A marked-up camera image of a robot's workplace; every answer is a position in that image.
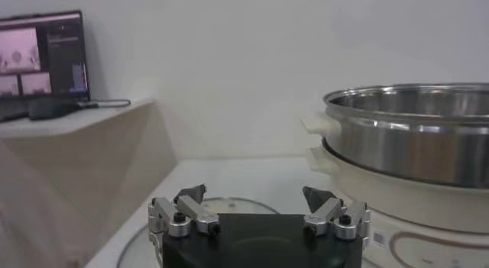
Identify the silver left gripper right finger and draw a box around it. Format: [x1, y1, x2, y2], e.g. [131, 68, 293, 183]
[301, 185, 372, 242]

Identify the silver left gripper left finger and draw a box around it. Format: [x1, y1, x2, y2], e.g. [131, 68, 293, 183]
[147, 183, 222, 239]

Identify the glass lid with white handle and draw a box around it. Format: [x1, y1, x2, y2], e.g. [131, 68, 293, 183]
[116, 195, 280, 268]

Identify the stainless steel steamer insert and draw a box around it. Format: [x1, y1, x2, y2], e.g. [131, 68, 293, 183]
[300, 82, 489, 189]

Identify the white electric cooker base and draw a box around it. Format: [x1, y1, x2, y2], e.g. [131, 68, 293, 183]
[305, 145, 489, 268]

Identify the white side table rounded corner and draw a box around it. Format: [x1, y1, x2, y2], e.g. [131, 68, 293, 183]
[0, 97, 179, 268]

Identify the black computer mouse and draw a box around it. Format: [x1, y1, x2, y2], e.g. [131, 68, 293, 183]
[28, 97, 82, 121]

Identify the black laptop with dark screen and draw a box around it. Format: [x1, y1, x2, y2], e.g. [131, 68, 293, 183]
[0, 10, 91, 122]

